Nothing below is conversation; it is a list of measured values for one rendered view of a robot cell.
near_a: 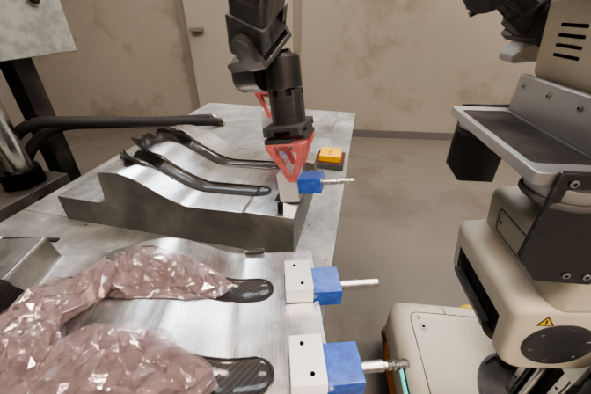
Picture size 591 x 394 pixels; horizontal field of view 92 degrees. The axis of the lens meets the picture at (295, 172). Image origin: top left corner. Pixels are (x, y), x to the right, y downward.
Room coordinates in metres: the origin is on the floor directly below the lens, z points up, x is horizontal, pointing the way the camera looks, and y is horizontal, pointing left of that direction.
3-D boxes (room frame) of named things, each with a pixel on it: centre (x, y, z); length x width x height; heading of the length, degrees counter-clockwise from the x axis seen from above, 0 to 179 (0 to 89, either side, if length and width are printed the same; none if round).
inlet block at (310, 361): (0.17, -0.06, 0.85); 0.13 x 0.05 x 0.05; 94
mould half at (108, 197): (0.56, 0.22, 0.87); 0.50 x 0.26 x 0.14; 77
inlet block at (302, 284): (0.27, -0.05, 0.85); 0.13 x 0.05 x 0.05; 94
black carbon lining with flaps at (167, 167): (0.55, 0.21, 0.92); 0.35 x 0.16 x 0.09; 77
